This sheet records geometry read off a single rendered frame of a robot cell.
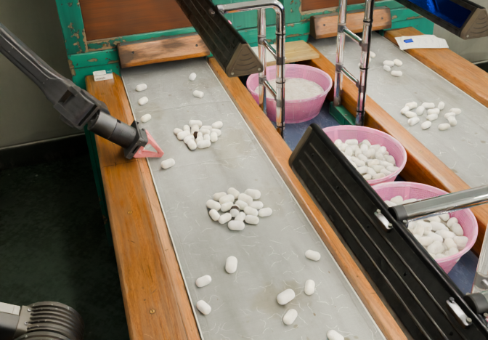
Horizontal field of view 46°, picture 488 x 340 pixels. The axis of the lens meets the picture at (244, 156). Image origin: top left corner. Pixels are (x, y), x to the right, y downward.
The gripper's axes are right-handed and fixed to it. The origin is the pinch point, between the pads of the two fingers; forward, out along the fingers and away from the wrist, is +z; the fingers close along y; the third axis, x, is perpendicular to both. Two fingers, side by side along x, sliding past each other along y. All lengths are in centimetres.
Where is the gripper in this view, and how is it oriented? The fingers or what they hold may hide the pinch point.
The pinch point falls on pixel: (160, 153)
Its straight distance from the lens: 150.9
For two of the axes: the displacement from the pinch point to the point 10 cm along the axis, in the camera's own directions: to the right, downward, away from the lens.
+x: -6.0, 7.6, 2.6
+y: -2.8, -5.0, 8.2
